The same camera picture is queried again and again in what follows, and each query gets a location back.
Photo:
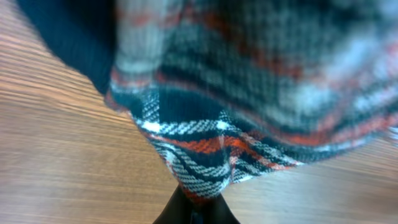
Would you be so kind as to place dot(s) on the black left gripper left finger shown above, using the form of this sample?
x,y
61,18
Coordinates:
x,y
177,211

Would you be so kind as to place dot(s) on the red blue plaid garment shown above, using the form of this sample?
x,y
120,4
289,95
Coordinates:
x,y
229,90

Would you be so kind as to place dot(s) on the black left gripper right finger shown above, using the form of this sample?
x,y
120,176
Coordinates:
x,y
216,211

